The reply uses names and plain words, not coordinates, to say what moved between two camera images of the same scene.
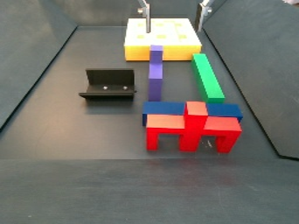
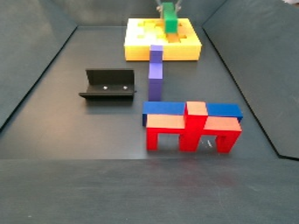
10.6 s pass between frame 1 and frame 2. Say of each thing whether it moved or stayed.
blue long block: stayed
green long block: moved
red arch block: stayed
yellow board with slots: stayed
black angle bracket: stayed
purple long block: stayed
